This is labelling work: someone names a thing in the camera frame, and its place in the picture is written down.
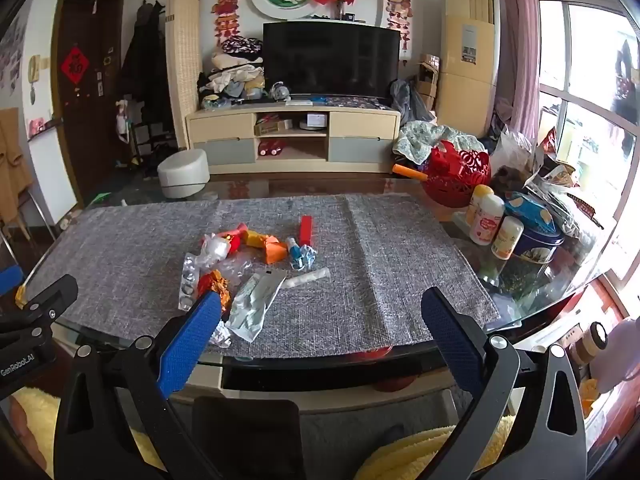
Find red diamond door sign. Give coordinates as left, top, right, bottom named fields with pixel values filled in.
left=60, top=46, right=91, bottom=86

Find white bottle orange label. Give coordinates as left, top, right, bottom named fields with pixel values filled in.
left=491, top=215, right=524, bottom=261

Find grey woven table mat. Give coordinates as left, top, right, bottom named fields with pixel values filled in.
left=22, top=194, right=501, bottom=361

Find silver blister pack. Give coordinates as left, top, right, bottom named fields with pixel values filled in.
left=177, top=254, right=202, bottom=311

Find pile of clothes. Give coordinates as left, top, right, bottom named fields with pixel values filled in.
left=197, top=36, right=266, bottom=110

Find silver foil packet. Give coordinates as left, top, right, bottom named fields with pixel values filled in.
left=226, top=270, right=288, bottom=343

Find red openwork basket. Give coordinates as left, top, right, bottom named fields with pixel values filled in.
left=421, top=140, right=492, bottom=208

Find orange stick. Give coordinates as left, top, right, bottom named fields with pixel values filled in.
left=391, top=164, right=430, bottom=182

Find white round stool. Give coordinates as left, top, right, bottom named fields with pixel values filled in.
left=157, top=149, right=211, bottom=200

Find white bottle pink label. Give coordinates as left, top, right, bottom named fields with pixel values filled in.
left=470, top=194, right=506, bottom=246

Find black television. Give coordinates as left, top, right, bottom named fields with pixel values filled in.
left=262, top=21, right=402, bottom=101

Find blue white candy wrapper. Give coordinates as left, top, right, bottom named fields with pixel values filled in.
left=286, top=237, right=307, bottom=268

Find pink curtain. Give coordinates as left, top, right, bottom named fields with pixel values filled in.
left=492, top=0, right=542, bottom=146

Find white teal toy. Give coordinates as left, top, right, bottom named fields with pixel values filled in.
left=115, top=100, right=132, bottom=143

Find red candy wrapper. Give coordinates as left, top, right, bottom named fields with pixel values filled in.
left=202, top=223, right=249, bottom=257

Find grey plastic bag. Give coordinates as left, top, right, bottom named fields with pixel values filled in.
left=390, top=79, right=436, bottom=123

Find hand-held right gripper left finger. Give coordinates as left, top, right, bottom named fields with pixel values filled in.
left=54, top=290, right=223, bottom=480

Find brown wooden door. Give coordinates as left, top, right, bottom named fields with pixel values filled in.
left=50, top=0, right=126, bottom=206

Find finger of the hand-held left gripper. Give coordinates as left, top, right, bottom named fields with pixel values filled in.
left=0, top=265, right=26, bottom=304
left=0, top=274, right=79, bottom=348

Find red gold foil wrapper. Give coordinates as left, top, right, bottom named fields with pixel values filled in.
left=197, top=270, right=232, bottom=311

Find snack bags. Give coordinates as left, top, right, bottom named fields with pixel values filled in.
left=525, top=127, right=618, bottom=261

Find cardboard boxes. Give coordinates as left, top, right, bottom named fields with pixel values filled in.
left=416, top=54, right=441, bottom=111

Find dark waste bin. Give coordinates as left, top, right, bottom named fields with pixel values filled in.
left=192, top=396, right=307, bottom=480

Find cream television cabinet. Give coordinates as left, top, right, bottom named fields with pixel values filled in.
left=186, top=105, right=402, bottom=176

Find white plastic tube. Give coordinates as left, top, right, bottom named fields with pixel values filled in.
left=280, top=267, right=331, bottom=289

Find clear plastic wrapper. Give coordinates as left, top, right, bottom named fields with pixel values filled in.
left=192, top=237, right=261, bottom=281

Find flat cardboard box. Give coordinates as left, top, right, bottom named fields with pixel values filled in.
left=254, top=117, right=293, bottom=136

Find cream woven tall panel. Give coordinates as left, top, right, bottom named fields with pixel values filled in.
left=166, top=0, right=203, bottom=150

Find yellow capped white bottle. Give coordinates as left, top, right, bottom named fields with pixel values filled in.
left=465, top=185, right=493, bottom=228

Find lavender plastic container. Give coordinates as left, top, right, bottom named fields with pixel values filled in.
left=597, top=316, right=640, bottom=395

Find beige lidded jar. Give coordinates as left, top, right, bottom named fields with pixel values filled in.
left=570, top=321, right=609, bottom=366

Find floral cloth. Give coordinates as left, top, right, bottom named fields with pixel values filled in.
left=392, top=121, right=488, bottom=166

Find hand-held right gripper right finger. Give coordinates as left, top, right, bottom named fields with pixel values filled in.
left=421, top=287, right=588, bottom=480

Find orange paper wrapper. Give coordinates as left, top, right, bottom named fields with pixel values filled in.
left=263, top=237, right=291, bottom=265

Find window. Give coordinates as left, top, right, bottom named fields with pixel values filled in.
left=530, top=0, right=640, bottom=281

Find dark hanging coats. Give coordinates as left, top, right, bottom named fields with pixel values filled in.
left=120, top=2, right=173, bottom=113

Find clear plastic bag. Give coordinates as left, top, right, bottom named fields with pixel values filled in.
left=492, top=127, right=546, bottom=176

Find blue round tin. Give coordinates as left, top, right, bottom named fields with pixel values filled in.
left=502, top=192, right=566, bottom=267

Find silver foil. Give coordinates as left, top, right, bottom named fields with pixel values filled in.
left=207, top=320, right=234, bottom=349

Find red hanging decoration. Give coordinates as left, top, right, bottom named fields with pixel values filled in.
left=211, top=0, right=246, bottom=52
left=382, top=0, right=415, bottom=56

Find cream standing air conditioner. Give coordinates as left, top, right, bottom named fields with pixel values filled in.
left=435, top=0, right=501, bottom=138

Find brown furry item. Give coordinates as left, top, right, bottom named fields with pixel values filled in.
left=490, top=165, right=531, bottom=194

